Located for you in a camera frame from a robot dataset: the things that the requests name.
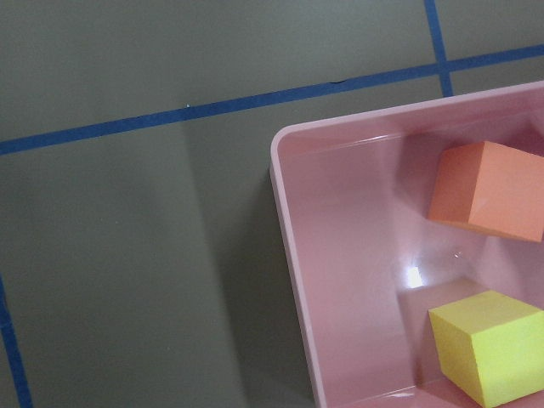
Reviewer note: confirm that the pink plastic bin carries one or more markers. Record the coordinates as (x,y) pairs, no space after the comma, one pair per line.
(366,265)

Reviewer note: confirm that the orange foam block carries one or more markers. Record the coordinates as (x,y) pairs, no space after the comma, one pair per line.
(492,189)

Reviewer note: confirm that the yellow foam block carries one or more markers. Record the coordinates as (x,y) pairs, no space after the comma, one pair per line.
(490,346)

